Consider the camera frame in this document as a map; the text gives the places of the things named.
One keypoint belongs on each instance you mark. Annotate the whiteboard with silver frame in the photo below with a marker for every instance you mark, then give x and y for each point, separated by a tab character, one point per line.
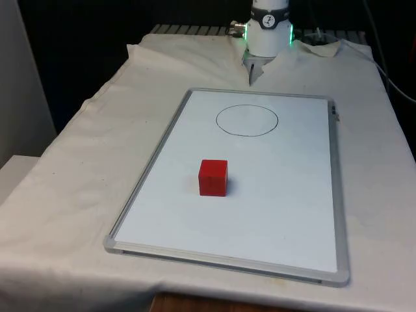
260	195

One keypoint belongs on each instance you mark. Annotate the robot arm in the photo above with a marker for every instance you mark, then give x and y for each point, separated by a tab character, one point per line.
265	39

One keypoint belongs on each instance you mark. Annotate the red cube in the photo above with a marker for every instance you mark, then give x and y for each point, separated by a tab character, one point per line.
213	180

